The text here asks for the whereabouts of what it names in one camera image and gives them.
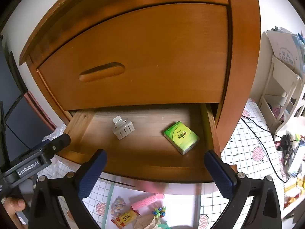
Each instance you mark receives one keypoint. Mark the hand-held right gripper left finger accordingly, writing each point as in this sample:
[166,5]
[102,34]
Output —
[94,171]

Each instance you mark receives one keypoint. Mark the pink hair roller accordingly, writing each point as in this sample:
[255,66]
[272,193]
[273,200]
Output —
[145,201]

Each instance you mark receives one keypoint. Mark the green printed small box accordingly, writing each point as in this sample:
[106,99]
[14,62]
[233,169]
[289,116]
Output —
[180,136]

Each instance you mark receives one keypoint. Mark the yellow packets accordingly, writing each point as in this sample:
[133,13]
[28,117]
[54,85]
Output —
[294,190]

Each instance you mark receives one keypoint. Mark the white ornate curved stand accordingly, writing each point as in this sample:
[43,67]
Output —
[292,116]

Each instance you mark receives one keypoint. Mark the white plastic clip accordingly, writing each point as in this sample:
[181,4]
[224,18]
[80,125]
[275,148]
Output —
[122,130]

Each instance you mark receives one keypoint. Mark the teal plastic piece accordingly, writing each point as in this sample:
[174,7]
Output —
[164,225]

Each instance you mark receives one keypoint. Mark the white tray with green rim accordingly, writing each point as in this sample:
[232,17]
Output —
[181,207]

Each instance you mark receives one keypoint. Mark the wooden bedside cabinet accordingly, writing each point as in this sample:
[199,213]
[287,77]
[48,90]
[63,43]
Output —
[243,52]

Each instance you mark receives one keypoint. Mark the white and blue booklets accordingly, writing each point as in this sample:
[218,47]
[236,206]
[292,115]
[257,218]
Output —
[286,50]

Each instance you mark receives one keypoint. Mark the clear bag of pastel candies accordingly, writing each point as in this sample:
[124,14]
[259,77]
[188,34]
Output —
[118,206]

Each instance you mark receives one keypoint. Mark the yellow and red snack packet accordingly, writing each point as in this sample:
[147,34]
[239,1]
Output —
[126,217]

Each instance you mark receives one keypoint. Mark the clear plastic wrap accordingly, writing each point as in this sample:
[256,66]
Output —
[53,134]

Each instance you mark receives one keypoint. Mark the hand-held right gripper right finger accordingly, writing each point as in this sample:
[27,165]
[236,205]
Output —
[219,171]

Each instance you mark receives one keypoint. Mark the dark monitor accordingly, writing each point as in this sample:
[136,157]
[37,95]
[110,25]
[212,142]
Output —
[19,114]

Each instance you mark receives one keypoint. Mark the smartphone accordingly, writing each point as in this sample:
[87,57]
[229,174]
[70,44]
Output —
[296,159]

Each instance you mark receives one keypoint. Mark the checked tablecloth with pink prints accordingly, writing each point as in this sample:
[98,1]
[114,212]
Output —
[250,136]

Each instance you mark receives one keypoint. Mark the person's left hand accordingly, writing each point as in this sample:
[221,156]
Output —
[13,206]

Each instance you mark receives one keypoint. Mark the white wooden rack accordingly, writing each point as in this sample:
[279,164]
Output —
[274,64]

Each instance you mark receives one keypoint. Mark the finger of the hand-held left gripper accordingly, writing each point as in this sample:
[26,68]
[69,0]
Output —
[58,142]

